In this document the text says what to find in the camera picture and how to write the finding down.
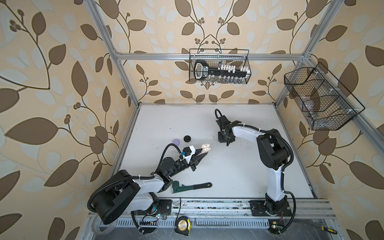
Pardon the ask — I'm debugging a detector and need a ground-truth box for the white earbud case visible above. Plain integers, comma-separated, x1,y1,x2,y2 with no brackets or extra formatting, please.
201,144,212,153

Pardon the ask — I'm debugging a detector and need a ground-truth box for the back wire basket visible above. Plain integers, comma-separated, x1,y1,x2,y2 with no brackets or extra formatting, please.
189,48,252,85

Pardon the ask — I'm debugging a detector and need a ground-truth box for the purple earbud case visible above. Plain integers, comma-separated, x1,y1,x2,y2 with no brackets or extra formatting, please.
172,139,180,146

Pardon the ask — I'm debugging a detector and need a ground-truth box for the yellow black tape measure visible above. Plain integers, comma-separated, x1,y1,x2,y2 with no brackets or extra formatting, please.
175,216,191,236

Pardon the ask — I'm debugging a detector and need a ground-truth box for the clear tape roll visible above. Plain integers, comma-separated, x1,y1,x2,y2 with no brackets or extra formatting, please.
91,217,118,236

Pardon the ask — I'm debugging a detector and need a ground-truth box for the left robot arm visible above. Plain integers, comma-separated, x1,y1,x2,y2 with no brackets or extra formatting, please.
87,143,212,225

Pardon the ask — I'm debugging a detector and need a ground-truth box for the side wire basket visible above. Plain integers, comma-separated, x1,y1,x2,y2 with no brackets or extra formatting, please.
284,62,366,131

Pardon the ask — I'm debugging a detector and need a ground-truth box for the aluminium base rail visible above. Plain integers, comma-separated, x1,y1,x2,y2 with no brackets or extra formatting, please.
86,197,337,229

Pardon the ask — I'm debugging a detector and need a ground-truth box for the yellow black screwdriver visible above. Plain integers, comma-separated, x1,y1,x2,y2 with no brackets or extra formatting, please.
321,226,338,235

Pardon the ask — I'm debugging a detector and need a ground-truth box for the black round earbud case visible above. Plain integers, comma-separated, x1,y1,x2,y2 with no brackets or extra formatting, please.
184,136,191,143

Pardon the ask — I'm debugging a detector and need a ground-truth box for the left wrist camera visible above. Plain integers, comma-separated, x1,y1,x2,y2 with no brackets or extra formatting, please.
179,146,196,165

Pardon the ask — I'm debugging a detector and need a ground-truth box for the green pipe wrench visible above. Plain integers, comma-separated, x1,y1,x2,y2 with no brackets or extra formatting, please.
172,181,213,194

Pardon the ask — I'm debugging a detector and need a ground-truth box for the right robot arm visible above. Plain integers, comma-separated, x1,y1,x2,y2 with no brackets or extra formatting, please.
215,109,297,235

